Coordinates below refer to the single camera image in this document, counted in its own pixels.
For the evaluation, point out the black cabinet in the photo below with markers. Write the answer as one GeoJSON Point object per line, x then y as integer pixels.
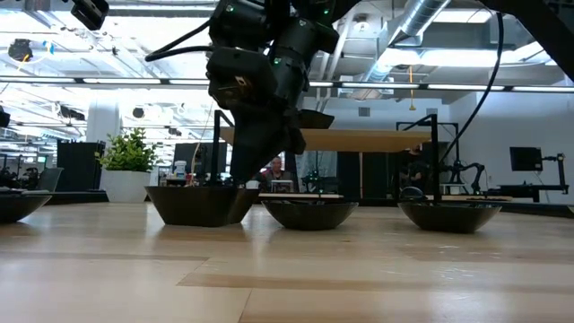
{"type": "Point", "coordinates": [78, 166]}

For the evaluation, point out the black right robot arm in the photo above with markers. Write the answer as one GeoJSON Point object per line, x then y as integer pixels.
{"type": "Point", "coordinates": [547, 31]}

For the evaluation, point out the silver spiral ceiling duct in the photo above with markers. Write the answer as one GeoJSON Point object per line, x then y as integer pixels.
{"type": "Point", "coordinates": [419, 15]}

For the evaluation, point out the long ceiling light strip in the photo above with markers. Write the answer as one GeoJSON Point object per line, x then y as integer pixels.
{"type": "Point", "coordinates": [381, 85]}

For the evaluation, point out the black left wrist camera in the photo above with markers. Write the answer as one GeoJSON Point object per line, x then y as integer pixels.
{"type": "Point", "coordinates": [89, 13]}

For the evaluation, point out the white ceiling sensor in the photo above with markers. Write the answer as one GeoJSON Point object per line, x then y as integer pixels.
{"type": "Point", "coordinates": [361, 24]}

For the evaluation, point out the wooden shelf riser black legs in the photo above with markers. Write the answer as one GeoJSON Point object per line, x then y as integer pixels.
{"type": "Point", "coordinates": [367, 140]}

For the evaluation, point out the small black monitor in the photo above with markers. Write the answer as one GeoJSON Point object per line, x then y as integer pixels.
{"type": "Point", "coordinates": [525, 159]}

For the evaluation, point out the black leaf-shaped mini plate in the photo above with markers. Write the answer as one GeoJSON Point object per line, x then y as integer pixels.
{"type": "Point", "coordinates": [448, 220]}
{"type": "Point", "coordinates": [18, 208]}
{"type": "Point", "coordinates": [309, 217]}

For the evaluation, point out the grey wall vent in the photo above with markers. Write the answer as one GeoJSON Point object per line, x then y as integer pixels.
{"type": "Point", "coordinates": [364, 111]}

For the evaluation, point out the large black monitor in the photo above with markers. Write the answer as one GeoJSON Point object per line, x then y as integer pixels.
{"type": "Point", "coordinates": [204, 154]}

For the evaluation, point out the black background robot arm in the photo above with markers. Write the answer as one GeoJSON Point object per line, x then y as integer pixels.
{"type": "Point", "coordinates": [480, 169]}

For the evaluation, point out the person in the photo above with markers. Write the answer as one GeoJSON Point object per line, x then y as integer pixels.
{"type": "Point", "coordinates": [414, 170]}
{"type": "Point", "coordinates": [275, 172]}

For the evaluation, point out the green plant in white pot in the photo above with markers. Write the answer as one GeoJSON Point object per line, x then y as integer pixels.
{"type": "Point", "coordinates": [127, 154]}

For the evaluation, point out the dark domed object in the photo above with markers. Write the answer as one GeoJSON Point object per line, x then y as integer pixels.
{"type": "Point", "coordinates": [412, 195]}

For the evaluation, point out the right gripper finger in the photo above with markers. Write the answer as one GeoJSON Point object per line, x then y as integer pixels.
{"type": "Point", "coordinates": [272, 150]}
{"type": "Point", "coordinates": [249, 154]}

